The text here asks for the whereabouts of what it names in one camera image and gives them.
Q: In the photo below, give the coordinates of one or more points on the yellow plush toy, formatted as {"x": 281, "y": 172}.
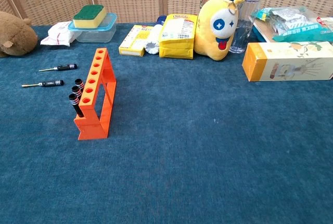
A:
{"x": 208, "y": 34}

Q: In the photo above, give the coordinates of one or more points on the orange screwdriver rack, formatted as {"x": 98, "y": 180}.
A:
{"x": 93, "y": 128}

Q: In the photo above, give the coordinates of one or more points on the clear water bottle white cap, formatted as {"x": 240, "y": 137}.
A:
{"x": 247, "y": 16}

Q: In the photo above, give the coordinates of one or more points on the white bottle blue cap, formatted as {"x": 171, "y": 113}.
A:
{"x": 153, "y": 39}

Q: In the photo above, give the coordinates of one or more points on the clear container blue lid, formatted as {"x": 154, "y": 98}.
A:
{"x": 96, "y": 35}

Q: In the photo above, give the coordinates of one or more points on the small yellow carton box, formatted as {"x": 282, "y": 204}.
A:
{"x": 135, "y": 39}

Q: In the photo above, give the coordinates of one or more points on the brown plush capybara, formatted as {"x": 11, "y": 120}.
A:
{"x": 15, "y": 34}

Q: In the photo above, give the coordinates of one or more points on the yellow biscuit bag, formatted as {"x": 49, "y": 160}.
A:
{"x": 177, "y": 39}

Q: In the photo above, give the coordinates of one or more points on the white pink wet wipes pack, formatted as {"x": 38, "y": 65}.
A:
{"x": 57, "y": 35}

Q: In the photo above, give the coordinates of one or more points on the orange white carton box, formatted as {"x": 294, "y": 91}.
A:
{"x": 286, "y": 63}

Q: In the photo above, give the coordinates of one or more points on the beige flat box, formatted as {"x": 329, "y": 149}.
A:
{"x": 262, "y": 30}

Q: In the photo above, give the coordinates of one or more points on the blue carpet table cover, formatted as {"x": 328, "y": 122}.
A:
{"x": 182, "y": 156}

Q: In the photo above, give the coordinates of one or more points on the long white wrapped pack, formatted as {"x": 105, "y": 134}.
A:
{"x": 326, "y": 22}

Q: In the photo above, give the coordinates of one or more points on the yellow green sponge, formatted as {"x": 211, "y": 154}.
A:
{"x": 89, "y": 16}

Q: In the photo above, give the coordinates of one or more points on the teal snack bag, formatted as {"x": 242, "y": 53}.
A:
{"x": 294, "y": 30}

